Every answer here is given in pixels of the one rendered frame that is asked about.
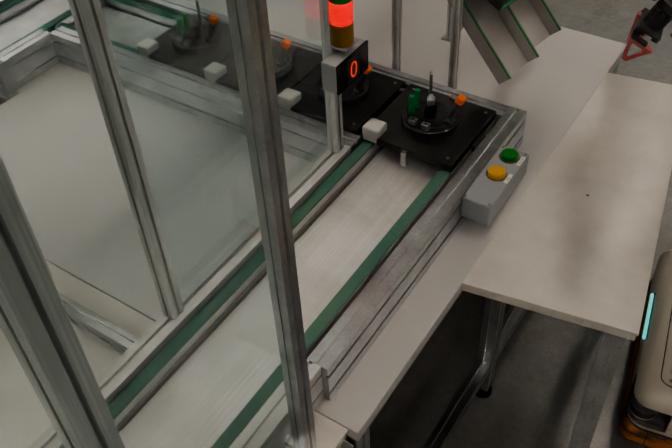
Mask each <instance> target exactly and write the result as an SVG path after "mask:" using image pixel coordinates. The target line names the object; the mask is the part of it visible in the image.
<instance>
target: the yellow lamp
mask: <svg viewBox="0 0 672 448"><path fill-rule="evenodd" d="M329 26H330V43H331V45H332V46H334V47H336V48H347V47H350V46H351V45H353V43H354V21H353V23H352V24H350V25H348V26H345V27H336V26H333V25H331V24H330V23H329Z"/></svg>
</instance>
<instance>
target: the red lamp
mask: <svg viewBox="0 0 672 448"><path fill-rule="evenodd" d="M328 7H329V22H330V24H331V25H333V26H336V27H345V26H348V25H350V24H352V23H353V20H354V18H353V0H352V1H351V2H349V3H347V4H344V5H336V4H332V3H330V2H329V1H328Z"/></svg>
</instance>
